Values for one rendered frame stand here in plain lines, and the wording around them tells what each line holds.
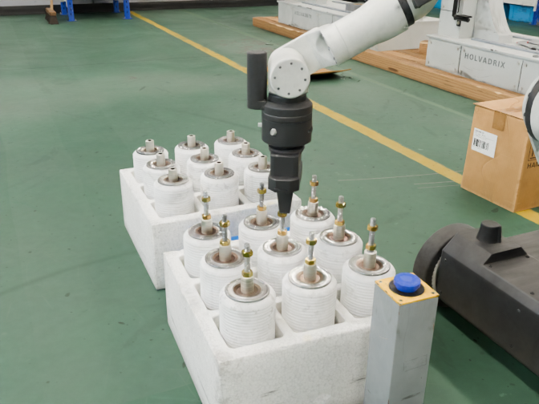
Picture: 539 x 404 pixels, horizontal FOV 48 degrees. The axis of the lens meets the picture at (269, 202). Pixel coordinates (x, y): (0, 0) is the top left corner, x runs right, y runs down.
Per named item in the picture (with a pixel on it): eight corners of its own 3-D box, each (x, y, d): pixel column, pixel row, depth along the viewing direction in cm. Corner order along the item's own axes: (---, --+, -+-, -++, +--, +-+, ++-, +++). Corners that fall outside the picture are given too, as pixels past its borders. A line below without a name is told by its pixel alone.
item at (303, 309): (284, 380, 108) (286, 294, 101) (277, 346, 117) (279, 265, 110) (336, 376, 109) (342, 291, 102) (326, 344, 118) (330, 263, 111)
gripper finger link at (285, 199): (276, 211, 112) (276, 180, 110) (293, 212, 112) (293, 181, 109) (275, 215, 111) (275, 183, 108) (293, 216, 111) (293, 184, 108)
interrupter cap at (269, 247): (262, 240, 119) (262, 236, 119) (301, 240, 119) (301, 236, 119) (262, 259, 112) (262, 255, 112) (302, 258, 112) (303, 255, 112)
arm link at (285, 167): (309, 195, 104) (311, 127, 99) (253, 191, 105) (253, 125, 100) (312, 169, 115) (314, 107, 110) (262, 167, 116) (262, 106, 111)
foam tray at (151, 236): (245, 205, 195) (245, 152, 187) (299, 260, 162) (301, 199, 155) (124, 225, 180) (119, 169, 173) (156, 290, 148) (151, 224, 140)
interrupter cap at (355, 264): (398, 267, 110) (399, 263, 110) (374, 282, 105) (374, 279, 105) (364, 252, 115) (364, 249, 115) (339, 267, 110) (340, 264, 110)
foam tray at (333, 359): (322, 288, 149) (326, 224, 142) (414, 390, 116) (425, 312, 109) (167, 322, 136) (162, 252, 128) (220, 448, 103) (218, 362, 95)
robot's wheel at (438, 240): (472, 287, 151) (485, 215, 143) (487, 297, 147) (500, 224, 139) (407, 305, 143) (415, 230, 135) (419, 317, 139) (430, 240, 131)
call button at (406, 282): (409, 280, 94) (411, 269, 93) (424, 294, 90) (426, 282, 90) (387, 285, 92) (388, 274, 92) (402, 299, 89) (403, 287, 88)
